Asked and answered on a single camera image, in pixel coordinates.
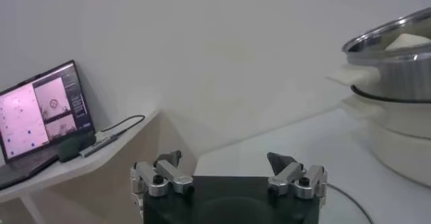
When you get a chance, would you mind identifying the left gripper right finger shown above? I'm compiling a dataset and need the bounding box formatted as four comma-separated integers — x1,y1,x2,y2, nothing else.
267,151,328,200

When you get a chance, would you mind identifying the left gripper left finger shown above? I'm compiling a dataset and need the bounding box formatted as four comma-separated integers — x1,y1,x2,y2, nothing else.
130,149,195,198

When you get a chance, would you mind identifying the white steamed baozi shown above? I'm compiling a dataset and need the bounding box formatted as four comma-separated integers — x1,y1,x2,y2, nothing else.
385,32,431,52

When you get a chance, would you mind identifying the perforated steel steamer basket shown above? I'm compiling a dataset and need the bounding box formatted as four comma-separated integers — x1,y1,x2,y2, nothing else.
328,6,431,104

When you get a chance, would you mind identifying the grey usb hub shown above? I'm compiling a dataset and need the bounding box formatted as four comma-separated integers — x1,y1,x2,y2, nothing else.
79,131,119,159

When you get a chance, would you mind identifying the black computer mouse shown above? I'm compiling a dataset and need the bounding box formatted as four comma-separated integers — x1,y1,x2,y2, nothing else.
57,134,97,163

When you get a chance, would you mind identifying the white side table with mouse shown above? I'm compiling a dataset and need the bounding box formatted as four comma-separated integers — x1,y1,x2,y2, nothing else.
0,109,199,224

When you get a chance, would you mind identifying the cream electric cooker pot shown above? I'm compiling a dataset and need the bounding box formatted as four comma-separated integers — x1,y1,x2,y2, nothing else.
339,94,431,189

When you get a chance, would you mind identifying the black laptop with keyboard visible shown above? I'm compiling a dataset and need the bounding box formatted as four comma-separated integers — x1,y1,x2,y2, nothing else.
0,59,96,190

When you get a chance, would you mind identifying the black usb hub cable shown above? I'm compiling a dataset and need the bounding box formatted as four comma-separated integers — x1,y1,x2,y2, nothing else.
100,114,146,135

